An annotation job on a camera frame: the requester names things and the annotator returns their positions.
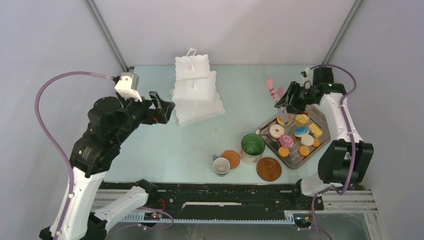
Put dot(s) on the white glazed donut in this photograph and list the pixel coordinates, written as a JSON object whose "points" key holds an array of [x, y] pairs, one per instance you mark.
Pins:
{"points": [[276, 131]]}

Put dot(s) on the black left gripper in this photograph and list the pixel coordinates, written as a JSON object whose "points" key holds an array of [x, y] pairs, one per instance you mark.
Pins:
{"points": [[152, 117]]}

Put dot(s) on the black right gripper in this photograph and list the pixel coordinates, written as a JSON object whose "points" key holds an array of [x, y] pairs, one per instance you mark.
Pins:
{"points": [[294, 107]]}

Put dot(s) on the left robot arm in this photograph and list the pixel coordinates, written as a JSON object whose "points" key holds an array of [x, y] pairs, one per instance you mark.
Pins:
{"points": [[111, 121]]}

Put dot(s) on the small white grey cup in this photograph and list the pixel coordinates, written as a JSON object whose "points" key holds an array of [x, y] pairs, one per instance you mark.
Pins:
{"points": [[221, 166]]}

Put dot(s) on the round biscuit front middle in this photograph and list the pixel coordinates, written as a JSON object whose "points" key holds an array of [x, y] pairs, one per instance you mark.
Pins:
{"points": [[304, 151]]}

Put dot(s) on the white three-tier dessert stand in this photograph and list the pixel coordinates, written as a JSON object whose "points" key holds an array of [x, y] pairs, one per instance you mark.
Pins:
{"points": [[195, 92]]}

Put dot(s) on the small wooden coaster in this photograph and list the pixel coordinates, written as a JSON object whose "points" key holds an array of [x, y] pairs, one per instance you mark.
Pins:
{"points": [[233, 158]]}

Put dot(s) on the white round cream cake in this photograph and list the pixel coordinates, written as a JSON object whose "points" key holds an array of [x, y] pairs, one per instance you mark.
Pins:
{"points": [[307, 140]]}

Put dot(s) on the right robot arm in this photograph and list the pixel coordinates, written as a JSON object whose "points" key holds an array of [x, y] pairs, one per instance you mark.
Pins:
{"points": [[347, 158]]}

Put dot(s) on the large floral green-inside mug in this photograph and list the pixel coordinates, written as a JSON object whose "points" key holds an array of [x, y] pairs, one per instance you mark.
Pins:
{"points": [[252, 148]]}

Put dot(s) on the orange glazed donut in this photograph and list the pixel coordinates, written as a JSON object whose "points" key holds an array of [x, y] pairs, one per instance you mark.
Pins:
{"points": [[281, 122]]}

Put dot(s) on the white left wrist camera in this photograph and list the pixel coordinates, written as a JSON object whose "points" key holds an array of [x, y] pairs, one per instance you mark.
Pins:
{"points": [[127, 85]]}

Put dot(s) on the large wooden coaster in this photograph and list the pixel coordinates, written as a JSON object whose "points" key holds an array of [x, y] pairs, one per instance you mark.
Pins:
{"points": [[268, 169]]}

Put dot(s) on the round biscuit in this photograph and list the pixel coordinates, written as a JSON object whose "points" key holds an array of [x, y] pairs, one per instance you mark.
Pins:
{"points": [[304, 151], [283, 152], [316, 143]]}

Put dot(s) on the round biscuit right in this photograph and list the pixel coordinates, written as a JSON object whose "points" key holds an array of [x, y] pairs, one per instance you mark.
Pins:
{"points": [[316, 143]]}

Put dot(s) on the yellow layered cake slice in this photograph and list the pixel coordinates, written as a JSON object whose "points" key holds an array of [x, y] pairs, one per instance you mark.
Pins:
{"points": [[315, 130]]}

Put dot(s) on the round biscuit front left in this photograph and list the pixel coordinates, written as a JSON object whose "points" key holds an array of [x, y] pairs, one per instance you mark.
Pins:
{"points": [[283, 152]]}

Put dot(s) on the pink-tipped metal tongs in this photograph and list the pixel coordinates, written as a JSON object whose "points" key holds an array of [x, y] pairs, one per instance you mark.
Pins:
{"points": [[274, 93]]}

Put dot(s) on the yellow swirl roll cake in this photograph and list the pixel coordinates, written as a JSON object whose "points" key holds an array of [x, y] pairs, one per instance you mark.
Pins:
{"points": [[301, 119]]}

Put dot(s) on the blue sprinkled donut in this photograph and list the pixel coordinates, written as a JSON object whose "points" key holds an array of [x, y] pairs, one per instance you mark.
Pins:
{"points": [[301, 131]]}

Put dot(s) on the stainless steel tray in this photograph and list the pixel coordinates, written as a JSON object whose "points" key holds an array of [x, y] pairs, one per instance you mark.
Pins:
{"points": [[294, 160]]}

